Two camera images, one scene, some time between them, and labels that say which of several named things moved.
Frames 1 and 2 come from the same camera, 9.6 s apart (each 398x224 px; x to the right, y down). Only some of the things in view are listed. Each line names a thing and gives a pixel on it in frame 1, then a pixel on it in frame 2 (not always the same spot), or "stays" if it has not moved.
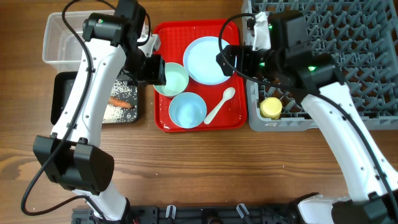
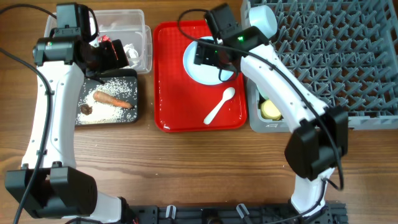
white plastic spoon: x=228 y=93 stays
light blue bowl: x=187 y=111 -> x=263 y=18
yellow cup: x=271 y=107 stays
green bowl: x=176 y=80 -> x=265 y=97
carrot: x=119 y=102 stays
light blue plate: x=199 y=61 stays
